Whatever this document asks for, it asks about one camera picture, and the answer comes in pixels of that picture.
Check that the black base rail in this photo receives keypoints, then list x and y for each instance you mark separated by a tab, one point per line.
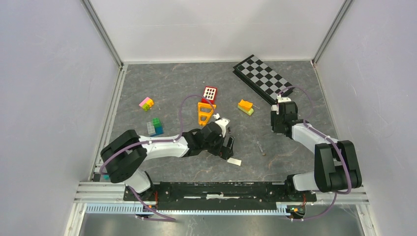
223	195

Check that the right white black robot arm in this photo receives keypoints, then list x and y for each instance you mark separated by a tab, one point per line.
336	167

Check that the orange triangular plastic frame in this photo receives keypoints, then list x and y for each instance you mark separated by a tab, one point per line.
205	112

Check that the red white window block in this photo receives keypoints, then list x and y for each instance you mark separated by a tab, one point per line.
209	94

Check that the white slotted cable duct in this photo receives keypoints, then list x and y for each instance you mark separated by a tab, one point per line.
137	208

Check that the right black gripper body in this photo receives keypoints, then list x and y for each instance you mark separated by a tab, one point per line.
276	120

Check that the black grey checkerboard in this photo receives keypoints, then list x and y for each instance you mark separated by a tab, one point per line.
262	79

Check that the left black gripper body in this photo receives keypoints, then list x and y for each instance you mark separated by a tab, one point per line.
216	147

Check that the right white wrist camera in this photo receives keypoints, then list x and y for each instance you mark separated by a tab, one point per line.
279	100

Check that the white battery cover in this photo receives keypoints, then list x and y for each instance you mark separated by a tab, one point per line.
234	161

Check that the green blue grey blocks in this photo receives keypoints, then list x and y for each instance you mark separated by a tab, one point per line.
154	127

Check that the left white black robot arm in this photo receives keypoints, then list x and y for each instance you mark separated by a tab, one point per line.
123	157

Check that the pink yellow green blocks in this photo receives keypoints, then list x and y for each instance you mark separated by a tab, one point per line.
146	104

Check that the orange green toy block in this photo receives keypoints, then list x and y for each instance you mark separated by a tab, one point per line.
246	107

